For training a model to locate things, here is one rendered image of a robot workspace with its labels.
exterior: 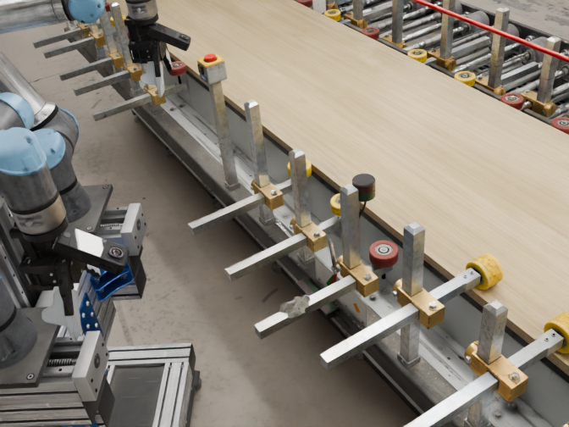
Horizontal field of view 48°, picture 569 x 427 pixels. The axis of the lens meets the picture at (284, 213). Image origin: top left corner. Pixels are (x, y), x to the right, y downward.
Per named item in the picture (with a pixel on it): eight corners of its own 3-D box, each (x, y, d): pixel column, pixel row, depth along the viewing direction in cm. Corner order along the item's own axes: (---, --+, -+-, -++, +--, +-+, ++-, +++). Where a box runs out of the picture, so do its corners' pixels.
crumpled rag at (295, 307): (289, 322, 167) (288, 316, 165) (275, 307, 172) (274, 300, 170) (317, 307, 170) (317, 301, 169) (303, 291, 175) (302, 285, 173)
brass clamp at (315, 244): (312, 254, 195) (311, 241, 192) (288, 231, 204) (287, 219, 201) (328, 246, 197) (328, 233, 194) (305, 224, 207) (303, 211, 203)
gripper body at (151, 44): (138, 53, 178) (128, 11, 170) (169, 51, 177) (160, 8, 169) (133, 66, 172) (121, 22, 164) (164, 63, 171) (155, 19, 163)
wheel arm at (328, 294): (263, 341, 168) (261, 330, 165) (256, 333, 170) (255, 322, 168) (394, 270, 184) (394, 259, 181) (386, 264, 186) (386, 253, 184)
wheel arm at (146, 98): (96, 123, 276) (93, 114, 274) (93, 120, 279) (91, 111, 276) (187, 91, 292) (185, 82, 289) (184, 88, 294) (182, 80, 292)
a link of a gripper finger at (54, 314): (48, 341, 108) (44, 287, 107) (83, 340, 107) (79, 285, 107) (40, 346, 105) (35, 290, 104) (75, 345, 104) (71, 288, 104)
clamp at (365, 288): (364, 298, 177) (364, 285, 174) (335, 271, 186) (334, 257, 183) (380, 289, 179) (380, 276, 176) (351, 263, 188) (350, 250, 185)
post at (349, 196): (352, 321, 192) (347, 192, 162) (345, 313, 195) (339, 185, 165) (361, 316, 194) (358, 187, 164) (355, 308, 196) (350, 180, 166)
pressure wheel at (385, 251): (381, 291, 181) (381, 262, 174) (363, 275, 187) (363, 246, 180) (403, 280, 184) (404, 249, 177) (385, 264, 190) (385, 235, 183)
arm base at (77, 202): (31, 227, 180) (19, 198, 174) (47, 194, 191) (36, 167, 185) (84, 224, 179) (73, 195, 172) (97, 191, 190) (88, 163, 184)
